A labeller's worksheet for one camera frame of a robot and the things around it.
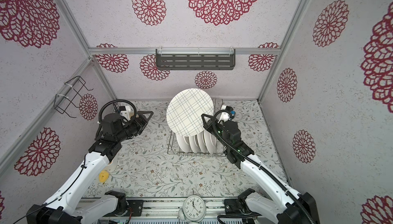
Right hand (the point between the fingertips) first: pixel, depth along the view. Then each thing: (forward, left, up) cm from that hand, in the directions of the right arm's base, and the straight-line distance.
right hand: (201, 113), depth 70 cm
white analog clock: (-34, +3, -29) cm, 44 cm away
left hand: (0, +25, -5) cm, 25 cm away
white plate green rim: (-2, -5, -20) cm, 21 cm away
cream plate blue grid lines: (+5, +8, -3) cm, 10 cm away
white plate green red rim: (-4, +10, -22) cm, 24 cm away
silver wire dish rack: (0, +18, -34) cm, 39 cm away
